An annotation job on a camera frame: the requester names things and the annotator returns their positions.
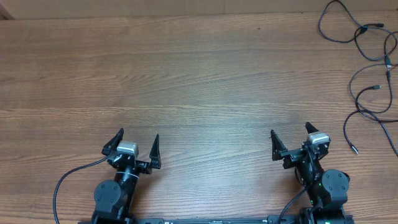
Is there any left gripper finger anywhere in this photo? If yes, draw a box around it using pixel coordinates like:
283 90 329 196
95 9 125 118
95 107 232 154
149 134 162 169
101 128 124 156

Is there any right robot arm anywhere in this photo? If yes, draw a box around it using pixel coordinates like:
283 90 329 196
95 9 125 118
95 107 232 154
271 122 354 224

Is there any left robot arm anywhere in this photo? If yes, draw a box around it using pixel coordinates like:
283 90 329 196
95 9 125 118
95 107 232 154
88 129 161 224

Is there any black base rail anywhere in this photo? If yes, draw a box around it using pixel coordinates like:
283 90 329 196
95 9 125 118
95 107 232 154
133 214 355 224

